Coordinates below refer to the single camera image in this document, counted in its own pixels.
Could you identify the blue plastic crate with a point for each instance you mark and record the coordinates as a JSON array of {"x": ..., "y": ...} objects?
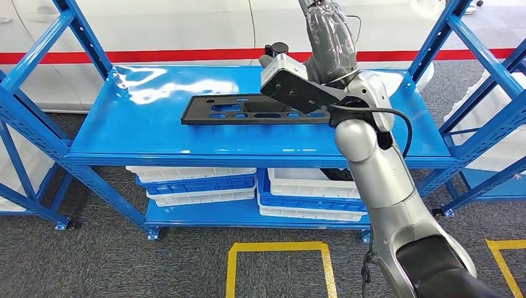
[
  {"x": 197, "y": 185},
  {"x": 304, "y": 203}
]

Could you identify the black stanchion post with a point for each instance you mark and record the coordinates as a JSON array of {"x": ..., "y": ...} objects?
[{"x": 276, "y": 49}]

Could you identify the yellow floor tape square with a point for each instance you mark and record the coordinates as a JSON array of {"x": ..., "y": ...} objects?
[
  {"x": 503, "y": 263},
  {"x": 231, "y": 271}
]

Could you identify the black plastic part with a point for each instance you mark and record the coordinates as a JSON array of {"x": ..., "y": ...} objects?
[{"x": 337, "y": 175}]

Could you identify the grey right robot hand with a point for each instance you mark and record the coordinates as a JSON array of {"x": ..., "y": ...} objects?
[{"x": 328, "y": 41}]

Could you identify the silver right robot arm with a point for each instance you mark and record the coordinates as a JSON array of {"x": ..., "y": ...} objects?
[{"x": 382, "y": 177}]

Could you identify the black plastic license plate bracket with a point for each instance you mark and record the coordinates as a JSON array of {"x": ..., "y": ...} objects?
[{"x": 197, "y": 117}]

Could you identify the white car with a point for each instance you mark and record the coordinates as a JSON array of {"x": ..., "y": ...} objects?
[{"x": 164, "y": 24}]

